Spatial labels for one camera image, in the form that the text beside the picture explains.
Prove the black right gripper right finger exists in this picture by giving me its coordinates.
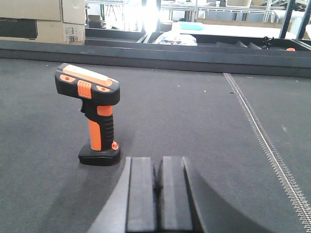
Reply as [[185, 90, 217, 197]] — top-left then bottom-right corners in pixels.
[[156, 156, 268, 233]]

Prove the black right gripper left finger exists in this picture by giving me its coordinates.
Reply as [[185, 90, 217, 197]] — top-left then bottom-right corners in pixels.
[[88, 157, 156, 233]]

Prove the orange black barcode scanner gun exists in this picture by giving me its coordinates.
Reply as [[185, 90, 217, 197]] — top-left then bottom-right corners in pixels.
[[54, 63, 121, 166]]

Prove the clear plastic bag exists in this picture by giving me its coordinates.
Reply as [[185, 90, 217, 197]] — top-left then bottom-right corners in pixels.
[[153, 31, 197, 46]]

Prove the blue foam block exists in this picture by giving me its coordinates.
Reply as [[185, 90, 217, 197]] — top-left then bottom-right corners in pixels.
[[177, 21, 204, 31]]

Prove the stacked cardboard boxes background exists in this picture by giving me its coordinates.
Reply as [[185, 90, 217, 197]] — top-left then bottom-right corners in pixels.
[[0, 0, 85, 45]]

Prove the dark conveyor rear rail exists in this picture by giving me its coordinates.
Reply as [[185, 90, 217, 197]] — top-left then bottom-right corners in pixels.
[[0, 29, 311, 78]]

